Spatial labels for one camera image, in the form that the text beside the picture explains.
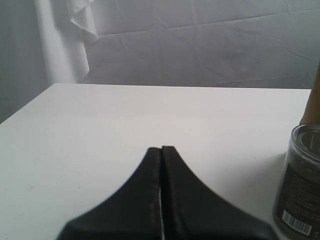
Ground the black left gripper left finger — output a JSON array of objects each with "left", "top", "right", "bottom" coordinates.
[{"left": 57, "top": 147, "right": 162, "bottom": 240}]

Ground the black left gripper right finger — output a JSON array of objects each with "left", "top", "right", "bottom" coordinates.
[{"left": 160, "top": 146, "right": 277, "bottom": 240}]

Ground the brown paper bag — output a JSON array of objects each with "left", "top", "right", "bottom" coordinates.
[{"left": 299, "top": 66, "right": 320, "bottom": 125}]

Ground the dark jar with pull-tab lid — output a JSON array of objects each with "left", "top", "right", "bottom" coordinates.
[{"left": 273, "top": 124, "right": 320, "bottom": 240}]

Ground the white backdrop cloth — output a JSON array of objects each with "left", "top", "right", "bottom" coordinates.
[{"left": 34, "top": 0, "right": 320, "bottom": 89}]

